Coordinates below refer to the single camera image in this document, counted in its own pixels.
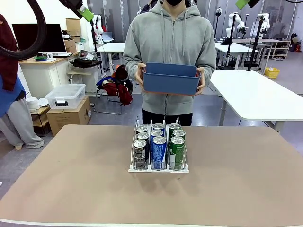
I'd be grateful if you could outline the grey-sleeved left forearm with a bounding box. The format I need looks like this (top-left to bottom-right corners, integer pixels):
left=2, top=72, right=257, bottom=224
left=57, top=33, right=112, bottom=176
left=202, top=47, right=216, bottom=79

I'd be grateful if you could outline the red jacket and backpack pile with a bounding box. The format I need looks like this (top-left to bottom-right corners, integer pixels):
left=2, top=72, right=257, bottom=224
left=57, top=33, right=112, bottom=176
left=96, top=63, right=134, bottom=106

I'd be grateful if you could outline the white background table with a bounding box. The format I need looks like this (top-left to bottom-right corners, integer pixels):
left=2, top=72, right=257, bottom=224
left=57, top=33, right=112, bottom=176
left=214, top=42, right=260, bottom=70

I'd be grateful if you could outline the person in maroon sweater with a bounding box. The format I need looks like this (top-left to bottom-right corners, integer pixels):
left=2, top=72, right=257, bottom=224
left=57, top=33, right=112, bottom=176
left=0, top=14, right=45, bottom=150

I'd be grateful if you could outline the white cabinet desk wooden top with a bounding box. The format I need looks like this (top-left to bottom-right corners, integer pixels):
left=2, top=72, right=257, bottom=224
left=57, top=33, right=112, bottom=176
left=18, top=51, right=80, bottom=98

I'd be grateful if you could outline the clear box with red contents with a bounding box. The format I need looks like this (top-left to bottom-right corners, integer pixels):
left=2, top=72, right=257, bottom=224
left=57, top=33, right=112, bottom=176
left=78, top=49, right=97, bottom=60

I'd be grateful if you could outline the grey-sleeved right forearm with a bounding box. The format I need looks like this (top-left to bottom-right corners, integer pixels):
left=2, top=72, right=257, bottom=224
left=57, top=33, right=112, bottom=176
left=122, top=48, right=143, bottom=76

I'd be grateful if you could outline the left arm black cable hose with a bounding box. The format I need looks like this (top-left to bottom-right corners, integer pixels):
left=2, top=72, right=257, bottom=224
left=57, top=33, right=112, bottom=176
left=0, top=0, right=47, bottom=61

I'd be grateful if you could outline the thin black tripod stand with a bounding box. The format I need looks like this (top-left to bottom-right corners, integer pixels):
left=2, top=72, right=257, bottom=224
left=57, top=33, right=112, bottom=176
left=217, top=12, right=238, bottom=70

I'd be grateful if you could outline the open cardboard box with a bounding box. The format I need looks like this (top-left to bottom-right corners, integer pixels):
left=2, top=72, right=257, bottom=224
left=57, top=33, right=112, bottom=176
left=65, top=17, right=81, bottom=37

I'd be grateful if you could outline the thick black tripod pole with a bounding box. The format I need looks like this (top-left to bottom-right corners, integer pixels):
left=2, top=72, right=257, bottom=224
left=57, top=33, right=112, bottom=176
left=247, top=13, right=265, bottom=71

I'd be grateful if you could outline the black metal chair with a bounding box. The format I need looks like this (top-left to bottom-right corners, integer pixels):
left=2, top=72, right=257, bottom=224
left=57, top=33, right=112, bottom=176
left=93, top=82, right=124, bottom=115

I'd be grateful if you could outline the small wooden side table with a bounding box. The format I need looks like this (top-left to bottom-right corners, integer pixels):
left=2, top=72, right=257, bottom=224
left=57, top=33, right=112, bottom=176
left=67, top=63, right=99, bottom=93

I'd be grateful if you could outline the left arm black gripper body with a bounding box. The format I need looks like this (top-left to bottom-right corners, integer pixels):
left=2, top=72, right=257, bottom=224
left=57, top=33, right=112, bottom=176
left=58, top=0, right=83, bottom=13

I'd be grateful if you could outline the grey laptop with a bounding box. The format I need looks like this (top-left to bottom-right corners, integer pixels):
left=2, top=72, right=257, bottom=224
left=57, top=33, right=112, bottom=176
left=102, top=31, right=115, bottom=43

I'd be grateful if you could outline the clear plastic storage box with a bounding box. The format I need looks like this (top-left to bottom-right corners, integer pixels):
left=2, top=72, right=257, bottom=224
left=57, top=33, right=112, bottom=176
left=45, top=83, right=86, bottom=110

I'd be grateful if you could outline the person's right hand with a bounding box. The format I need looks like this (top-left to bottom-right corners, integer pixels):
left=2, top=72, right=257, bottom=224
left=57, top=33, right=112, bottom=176
left=134, top=63, right=147, bottom=92

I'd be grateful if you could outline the small cardboard box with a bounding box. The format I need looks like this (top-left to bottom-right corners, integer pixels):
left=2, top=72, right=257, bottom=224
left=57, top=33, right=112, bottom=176
left=63, top=37, right=77, bottom=53

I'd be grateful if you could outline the yellow plastic basket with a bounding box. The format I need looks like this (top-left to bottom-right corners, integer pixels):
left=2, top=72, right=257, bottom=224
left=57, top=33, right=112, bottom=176
left=264, top=67, right=281, bottom=79

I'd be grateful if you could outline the wooden shelf table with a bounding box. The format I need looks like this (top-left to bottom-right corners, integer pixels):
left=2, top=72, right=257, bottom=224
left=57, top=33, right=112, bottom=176
left=233, top=37, right=292, bottom=60

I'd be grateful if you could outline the white wire can dispenser rack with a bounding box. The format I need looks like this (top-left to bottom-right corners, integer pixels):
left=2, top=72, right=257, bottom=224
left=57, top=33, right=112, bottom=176
left=128, top=115, right=190, bottom=173

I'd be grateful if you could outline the person in dark clothes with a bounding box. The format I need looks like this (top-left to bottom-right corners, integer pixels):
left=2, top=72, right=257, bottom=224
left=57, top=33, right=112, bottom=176
left=140, top=0, right=158, bottom=15

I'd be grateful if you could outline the dark red bag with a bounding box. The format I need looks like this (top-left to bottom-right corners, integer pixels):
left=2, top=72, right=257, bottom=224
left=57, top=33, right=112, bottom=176
left=290, top=32, right=303, bottom=52

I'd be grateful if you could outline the person in grey hoodie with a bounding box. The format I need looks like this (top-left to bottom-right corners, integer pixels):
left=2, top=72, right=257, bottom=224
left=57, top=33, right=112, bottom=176
left=122, top=0, right=216, bottom=127

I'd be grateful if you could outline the person's left hand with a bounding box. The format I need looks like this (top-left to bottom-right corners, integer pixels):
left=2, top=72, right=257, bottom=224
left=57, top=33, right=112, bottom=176
left=195, top=67, right=205, bottom=96

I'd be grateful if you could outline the black light stand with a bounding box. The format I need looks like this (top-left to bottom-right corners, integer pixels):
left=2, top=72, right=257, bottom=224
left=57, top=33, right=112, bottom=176
left=214, top=6, right=223, bottom=40

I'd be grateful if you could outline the white paper roll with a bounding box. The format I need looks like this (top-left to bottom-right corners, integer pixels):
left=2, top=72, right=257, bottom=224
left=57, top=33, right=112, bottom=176
left=26, top=96, right=40, bottom=110

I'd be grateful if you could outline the large white table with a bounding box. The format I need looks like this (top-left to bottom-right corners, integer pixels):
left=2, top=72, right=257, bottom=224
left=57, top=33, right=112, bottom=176
left=209, top=70, right=303, bottom=133

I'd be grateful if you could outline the small wooden stand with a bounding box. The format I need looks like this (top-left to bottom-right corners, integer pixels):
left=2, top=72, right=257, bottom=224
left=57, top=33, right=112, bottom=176
left=30, top=105, right=51, bottom=138

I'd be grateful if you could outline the blue plastic bin orange base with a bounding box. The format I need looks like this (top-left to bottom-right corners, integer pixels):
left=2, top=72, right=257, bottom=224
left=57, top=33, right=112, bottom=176
left=142, top=62, right=202, bottom=96

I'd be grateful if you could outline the black computer monitor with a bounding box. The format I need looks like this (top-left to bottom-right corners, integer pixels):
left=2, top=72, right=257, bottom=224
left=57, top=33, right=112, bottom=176
left=11, top=23, right=67, bottom=54

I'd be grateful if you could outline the black face mask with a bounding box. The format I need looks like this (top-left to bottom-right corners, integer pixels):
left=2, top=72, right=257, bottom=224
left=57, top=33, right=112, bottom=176
left=165, top=0, right=185, bottom=7

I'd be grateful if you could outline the large cardboard box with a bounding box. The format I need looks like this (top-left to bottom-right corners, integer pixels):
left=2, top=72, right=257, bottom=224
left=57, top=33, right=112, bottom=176
left=46, top=96, right=92, bottom=137

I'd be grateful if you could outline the black bag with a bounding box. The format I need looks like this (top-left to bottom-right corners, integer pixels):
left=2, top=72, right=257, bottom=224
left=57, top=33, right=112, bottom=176
left=70, top=57, right=102, bottom=68

